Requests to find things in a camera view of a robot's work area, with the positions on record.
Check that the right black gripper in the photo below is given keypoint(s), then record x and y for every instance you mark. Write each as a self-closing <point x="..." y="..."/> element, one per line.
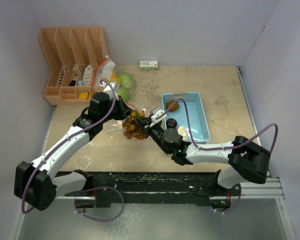
<point x="145" y="121"/>

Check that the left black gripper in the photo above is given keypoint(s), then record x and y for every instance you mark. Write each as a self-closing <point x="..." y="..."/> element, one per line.
<point x="124" y="110"/>

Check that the brown longan bunch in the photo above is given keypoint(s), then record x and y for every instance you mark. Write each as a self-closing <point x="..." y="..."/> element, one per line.
<point x="131" y="128"/>

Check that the green cabbage front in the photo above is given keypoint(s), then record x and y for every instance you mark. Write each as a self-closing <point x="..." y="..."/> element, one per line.
<point x="124" y="93"/>

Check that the green cabbage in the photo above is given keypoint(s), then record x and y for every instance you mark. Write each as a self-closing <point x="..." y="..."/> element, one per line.
<point x="127" y="80"/>
<point x="124" y="93"/>

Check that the dark purple fruit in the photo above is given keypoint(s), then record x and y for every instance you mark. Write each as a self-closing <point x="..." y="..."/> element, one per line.
<point x="171" y="123"/>

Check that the green cabbage back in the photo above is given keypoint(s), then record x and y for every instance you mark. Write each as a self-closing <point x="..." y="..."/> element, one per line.
<point x="127" y="80"/>

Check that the yellow starfruit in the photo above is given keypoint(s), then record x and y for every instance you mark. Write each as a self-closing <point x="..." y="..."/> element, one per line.
<point x="118" y="80"/>

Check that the brown kiwi fruit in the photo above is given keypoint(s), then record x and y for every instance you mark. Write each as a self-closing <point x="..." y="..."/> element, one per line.
<point x="172" y="106"/>

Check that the orange fruit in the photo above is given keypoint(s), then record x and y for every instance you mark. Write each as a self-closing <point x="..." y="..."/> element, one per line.
<point x="113" y="75"/>

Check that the beige mushroom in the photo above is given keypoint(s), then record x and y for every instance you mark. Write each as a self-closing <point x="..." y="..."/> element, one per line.
<point x="183" y="132"/>

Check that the clear orange zip bag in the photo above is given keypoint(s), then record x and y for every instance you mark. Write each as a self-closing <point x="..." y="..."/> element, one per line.
<point x="104" y="71"/>

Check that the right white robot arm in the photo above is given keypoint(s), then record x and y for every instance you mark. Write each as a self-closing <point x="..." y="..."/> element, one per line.
<point x="248" y="161"/>

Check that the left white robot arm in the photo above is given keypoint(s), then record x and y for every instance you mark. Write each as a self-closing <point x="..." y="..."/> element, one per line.
<point x="36" y="182"/>

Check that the yellow block in organizer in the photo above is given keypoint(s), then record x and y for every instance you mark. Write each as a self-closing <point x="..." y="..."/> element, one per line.
<point x="84" y="95"/>

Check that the green white small box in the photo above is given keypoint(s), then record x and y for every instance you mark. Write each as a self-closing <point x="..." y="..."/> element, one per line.
<point x="148" y="65"/>

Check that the white tube in organizer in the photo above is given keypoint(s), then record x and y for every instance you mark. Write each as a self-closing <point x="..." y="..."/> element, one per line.
<point x="87" y="76"/>

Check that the blue plastic basket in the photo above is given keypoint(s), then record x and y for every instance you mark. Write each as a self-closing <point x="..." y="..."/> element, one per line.
<point x="190" y="114"/>

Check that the pink desk organizer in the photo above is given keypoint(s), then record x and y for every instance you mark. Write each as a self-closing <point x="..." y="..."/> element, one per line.
<point x="68" y="50"/>

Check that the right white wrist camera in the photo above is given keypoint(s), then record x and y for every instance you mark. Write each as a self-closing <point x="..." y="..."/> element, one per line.
<point x="156" y="115"/>

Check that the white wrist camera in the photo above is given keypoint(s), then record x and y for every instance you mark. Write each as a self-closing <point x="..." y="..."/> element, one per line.
<point x="108" y="86"/>
<point x="156" y="115"/>

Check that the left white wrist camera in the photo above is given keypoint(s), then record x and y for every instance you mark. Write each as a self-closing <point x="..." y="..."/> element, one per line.
<point x="108" y="86"/>

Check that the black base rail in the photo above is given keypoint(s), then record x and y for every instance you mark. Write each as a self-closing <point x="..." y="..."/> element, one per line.
<point x="194" y="188"/>

